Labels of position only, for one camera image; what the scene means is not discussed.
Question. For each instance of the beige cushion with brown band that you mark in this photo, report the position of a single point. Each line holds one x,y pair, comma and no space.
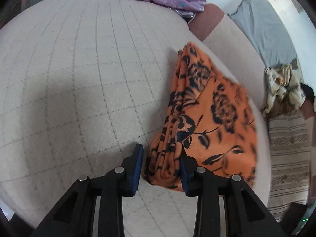
232,42

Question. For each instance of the orange black floral cloth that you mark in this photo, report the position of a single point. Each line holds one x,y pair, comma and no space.
222,128

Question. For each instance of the dark patterned cloth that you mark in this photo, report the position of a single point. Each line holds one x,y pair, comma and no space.
186,16

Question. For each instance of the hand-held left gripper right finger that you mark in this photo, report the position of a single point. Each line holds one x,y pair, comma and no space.
185,175

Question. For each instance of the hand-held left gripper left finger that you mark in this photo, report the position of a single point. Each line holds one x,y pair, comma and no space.
138,167

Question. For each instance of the grey pillow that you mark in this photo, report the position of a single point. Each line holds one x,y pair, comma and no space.
266,29

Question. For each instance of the beige checked blanket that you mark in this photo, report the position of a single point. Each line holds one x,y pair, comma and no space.
74,79

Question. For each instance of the cream patterned crumpled cloth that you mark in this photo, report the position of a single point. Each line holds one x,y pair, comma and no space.
281,88

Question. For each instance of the striped beige mat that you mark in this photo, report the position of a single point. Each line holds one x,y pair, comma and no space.
288,153

